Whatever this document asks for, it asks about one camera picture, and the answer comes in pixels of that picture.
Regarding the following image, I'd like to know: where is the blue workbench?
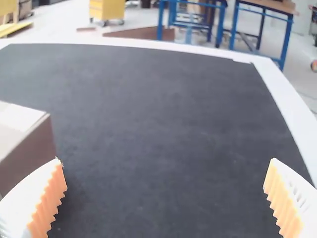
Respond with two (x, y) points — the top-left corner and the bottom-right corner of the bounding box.
(157, 0), (228, 49)
(228, 0), (296, 72)

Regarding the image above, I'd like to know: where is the cardboard box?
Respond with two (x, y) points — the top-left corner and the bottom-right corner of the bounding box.
(0, 100), (58, 197)

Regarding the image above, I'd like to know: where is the yellow wheeled cart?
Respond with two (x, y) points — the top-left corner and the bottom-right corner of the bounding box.
(89, 0), (126, 27)

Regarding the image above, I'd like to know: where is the large cardboard sheet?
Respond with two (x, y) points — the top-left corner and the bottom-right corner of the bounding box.
(102, 25), (177, 42)

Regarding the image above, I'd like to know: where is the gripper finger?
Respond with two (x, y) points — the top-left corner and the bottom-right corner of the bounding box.
(0, 156), (68, 238)
(262, 157), (317, 238)

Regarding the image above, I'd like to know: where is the wooden pallet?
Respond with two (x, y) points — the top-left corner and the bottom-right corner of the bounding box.
(0, 20), (35, 38)

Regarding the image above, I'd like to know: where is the black mat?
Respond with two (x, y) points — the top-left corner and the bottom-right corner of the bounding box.
(0, 43), (316, 238)

